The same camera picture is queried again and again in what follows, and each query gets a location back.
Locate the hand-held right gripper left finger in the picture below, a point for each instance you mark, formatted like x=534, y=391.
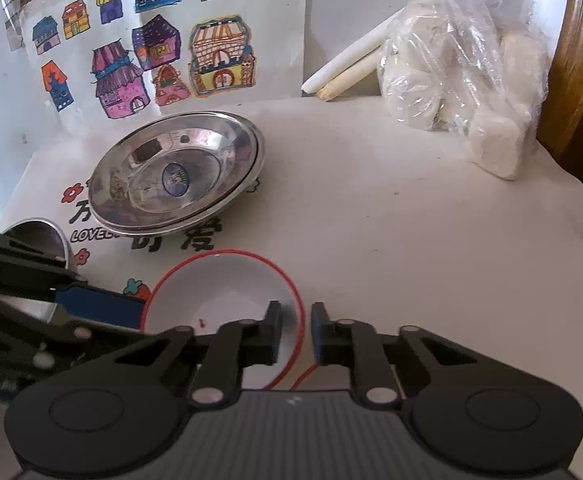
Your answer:
x=269, y=335

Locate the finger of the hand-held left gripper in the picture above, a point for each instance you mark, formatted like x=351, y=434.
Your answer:
x=21, y=265
x=101, y=307

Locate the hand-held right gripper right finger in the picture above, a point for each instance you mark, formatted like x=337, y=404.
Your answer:
x=324, y=335

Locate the steel bowl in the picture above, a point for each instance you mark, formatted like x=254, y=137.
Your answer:
x=36, y=235

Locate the white bowl with pink print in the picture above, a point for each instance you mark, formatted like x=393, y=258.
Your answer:
x=305, y=376

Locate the plain white red-rimmed bowl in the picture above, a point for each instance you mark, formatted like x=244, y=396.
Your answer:
x=211, y=285

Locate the dark metal bowl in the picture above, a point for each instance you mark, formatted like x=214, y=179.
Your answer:
x=261, y=150

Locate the white printed tablecloth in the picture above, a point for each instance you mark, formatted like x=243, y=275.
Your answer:
x=396, y=235

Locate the cream stick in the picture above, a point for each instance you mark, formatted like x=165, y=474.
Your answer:
x=346, y=82

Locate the colourful houses drawing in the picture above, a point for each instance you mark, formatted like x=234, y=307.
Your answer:
x=121, y=25

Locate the clear bag of white buns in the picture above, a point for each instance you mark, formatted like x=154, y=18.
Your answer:
x=421, y=85

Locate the white stick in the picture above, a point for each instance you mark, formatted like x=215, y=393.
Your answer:
x=351, y=55

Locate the wooden door frame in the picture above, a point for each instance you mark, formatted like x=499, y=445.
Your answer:
x=576, y=85

